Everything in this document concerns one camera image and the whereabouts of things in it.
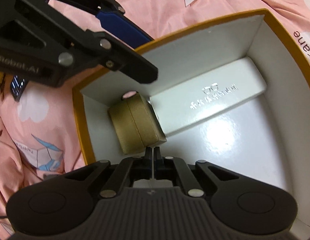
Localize smartphone with lit screen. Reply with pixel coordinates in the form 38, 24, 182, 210
10, 75, 29, 102

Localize pink fabric pouch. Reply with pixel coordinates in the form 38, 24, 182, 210
121, 90, 138, 100

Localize gold cube box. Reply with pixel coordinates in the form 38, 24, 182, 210
108, 93, 166, 154

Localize white glasses case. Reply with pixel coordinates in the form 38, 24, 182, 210
150, 57, 267, 136

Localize pink cloud pattern duvet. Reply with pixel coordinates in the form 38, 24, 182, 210
0, 0, 310, 239

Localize orange cardboard storage box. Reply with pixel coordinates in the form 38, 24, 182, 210
73, 10, 310, 239

